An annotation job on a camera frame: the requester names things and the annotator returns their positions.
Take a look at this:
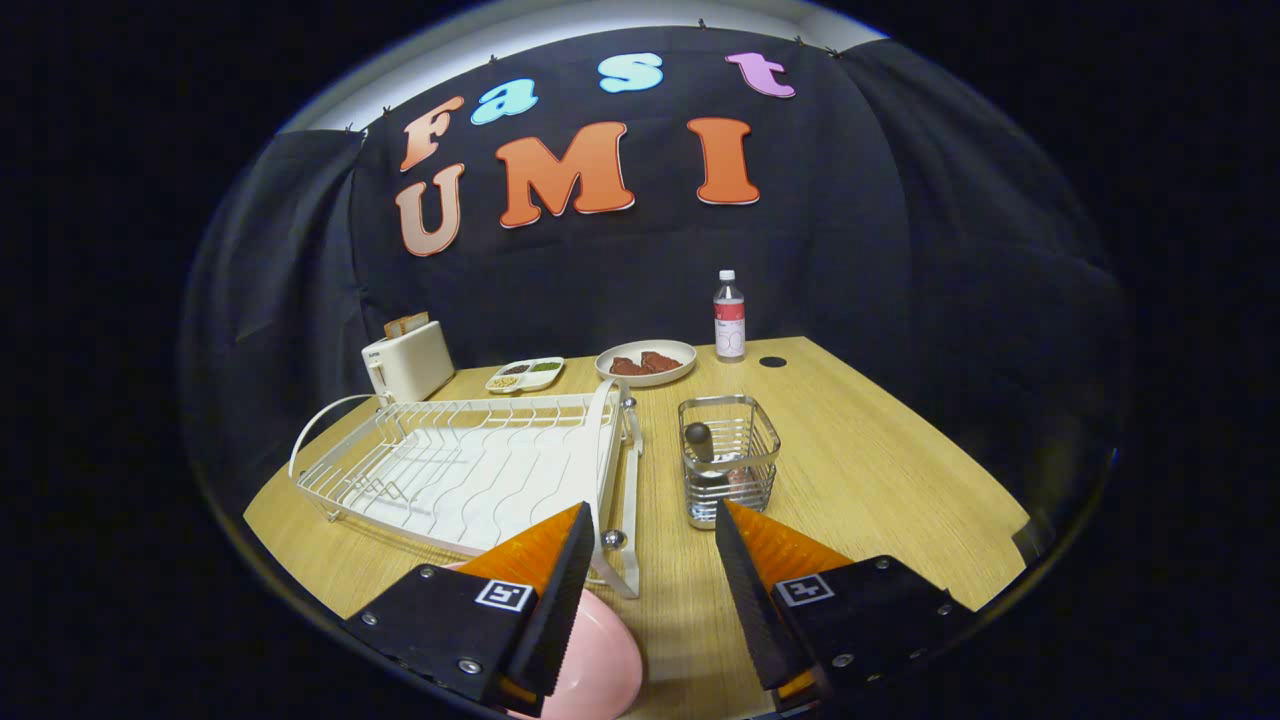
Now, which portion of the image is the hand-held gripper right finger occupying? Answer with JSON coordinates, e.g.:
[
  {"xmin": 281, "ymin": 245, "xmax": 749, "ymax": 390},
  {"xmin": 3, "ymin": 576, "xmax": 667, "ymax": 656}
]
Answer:
[{"xmin": 714, "ymin": 497, "xmax": 976, "ymax": 716}]

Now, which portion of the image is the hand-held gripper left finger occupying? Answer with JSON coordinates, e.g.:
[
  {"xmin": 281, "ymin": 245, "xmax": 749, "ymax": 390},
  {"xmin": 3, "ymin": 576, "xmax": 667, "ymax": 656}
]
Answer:
[{"xmin": 345, "ymin": 502, "xmax": 597, "ymax": 719}]

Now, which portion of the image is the pink plate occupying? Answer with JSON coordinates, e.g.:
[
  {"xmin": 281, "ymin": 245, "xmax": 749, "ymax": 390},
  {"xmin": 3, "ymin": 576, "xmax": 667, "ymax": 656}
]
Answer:
[{"xmin": 445, "ymin": 560, "xmax": 646, "ymax": 720}]

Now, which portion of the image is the metal wire basket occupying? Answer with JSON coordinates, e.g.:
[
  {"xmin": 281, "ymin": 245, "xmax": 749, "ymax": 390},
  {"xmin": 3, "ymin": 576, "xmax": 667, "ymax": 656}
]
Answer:
[{"xmin": 678, "ymin": 394, "xmax": 782, "ymax": 531}]

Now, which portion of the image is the white wire dish rack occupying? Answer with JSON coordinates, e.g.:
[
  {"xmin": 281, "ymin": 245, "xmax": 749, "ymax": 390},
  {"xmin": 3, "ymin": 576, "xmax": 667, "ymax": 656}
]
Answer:
[{"xmin": 288, "ymin": 378, "xmax": 644, "ymax": 601}]

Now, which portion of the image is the metal spoon with dark handle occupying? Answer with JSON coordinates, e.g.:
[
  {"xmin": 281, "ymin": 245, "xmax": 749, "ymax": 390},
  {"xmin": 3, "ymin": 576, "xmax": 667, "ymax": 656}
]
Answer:
[{"xmin": 684, "ymin": 421, "xmax": 756, "ymax": 491}]

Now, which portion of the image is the white divided dish with beans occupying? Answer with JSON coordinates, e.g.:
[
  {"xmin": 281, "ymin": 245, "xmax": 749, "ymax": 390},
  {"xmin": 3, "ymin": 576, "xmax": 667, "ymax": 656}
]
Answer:
[{"xmin": 485, "ymin": 357, "xmax": 566, "ymax": 395}]

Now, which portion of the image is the white plate with meat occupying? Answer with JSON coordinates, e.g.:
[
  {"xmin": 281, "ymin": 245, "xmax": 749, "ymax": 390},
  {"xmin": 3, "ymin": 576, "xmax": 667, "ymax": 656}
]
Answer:
[{"xmin": 594, "ymin": 340, "xmax": 698, "ymax": 388}]

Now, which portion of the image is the white toaster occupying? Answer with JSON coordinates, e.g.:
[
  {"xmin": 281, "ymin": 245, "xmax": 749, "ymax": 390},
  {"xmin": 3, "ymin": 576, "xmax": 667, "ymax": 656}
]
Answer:
[{"xmin": 361, "ymin": 320, "xmax": 456, "ymax": 404}]

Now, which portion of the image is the clear plastic bottle red label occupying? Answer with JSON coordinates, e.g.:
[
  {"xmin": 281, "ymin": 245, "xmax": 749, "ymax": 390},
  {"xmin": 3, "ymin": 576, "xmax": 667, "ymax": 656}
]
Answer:
[{"xmin": 713, "ymin": 270, "xmax": 747, "ymax": 363}]

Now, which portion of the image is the black backdrop cloth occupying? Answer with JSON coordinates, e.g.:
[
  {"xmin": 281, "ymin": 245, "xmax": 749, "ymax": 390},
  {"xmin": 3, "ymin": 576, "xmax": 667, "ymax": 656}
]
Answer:
[{"xmin": 180, "ymin": 25, "xmax": 1131, "ymax": 561}]

